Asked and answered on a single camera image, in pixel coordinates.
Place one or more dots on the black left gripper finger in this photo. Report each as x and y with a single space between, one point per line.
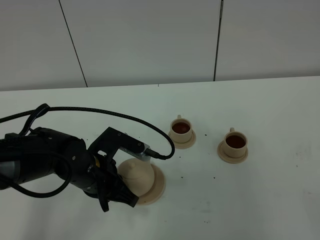
103 192
122 194

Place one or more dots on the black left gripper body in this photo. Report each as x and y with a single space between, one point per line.
86 167

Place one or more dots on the beige teapot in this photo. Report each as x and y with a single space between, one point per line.
138 175

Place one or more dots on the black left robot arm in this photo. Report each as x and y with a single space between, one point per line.
39 154

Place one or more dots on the beige teapot saucer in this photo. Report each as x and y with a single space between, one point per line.
156 190

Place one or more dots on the left beige cup saucer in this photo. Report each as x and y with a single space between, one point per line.
183 140

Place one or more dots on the beige cup saucer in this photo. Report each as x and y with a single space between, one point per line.
232 155
183 140

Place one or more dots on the left beige teacup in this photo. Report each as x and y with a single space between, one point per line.
181 125

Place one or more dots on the beige teacup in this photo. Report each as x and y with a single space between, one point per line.
181 125
235 139

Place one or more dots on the right beige cup saucer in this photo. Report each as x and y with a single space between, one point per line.
232 155

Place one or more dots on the right beige teacup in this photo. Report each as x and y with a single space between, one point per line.
235 139

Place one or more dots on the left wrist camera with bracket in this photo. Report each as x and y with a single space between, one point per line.
112 140

